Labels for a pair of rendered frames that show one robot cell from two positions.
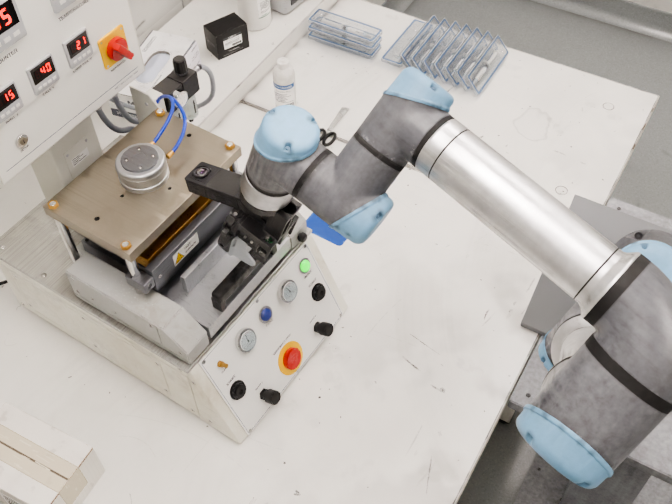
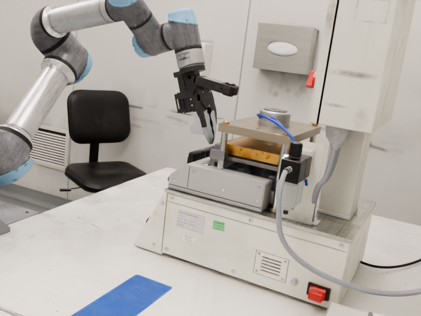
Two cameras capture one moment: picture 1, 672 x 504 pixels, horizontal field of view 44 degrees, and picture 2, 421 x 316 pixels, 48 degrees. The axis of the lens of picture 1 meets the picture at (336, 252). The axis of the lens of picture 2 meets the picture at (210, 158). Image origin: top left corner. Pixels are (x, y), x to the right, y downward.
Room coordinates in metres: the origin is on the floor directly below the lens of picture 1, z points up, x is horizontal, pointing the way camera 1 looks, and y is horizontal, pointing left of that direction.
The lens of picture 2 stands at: (2.09, -0.03, 1.28)
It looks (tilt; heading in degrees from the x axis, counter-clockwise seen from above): 13 degrees down; 171
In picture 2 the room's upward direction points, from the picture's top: 7 degrees clockwise
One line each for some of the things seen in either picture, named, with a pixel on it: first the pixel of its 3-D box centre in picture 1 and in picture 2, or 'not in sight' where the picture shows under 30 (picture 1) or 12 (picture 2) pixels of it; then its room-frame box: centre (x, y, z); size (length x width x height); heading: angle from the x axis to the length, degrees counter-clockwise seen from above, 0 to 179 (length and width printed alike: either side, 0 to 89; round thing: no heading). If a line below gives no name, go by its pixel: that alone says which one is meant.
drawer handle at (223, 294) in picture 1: (244, 271); (203, 155); (0.82, 0.15, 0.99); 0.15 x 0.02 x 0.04; 146
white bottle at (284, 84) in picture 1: (284, 86); not in sight; (1.48, 0.11, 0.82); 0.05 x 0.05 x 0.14
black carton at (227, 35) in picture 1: (226, 36); not in sight; (1.66, 0.25, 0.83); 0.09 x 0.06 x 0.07; 125
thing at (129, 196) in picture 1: (141, 171); (280, 138); (0.96, 0.32, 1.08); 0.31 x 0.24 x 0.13; 146
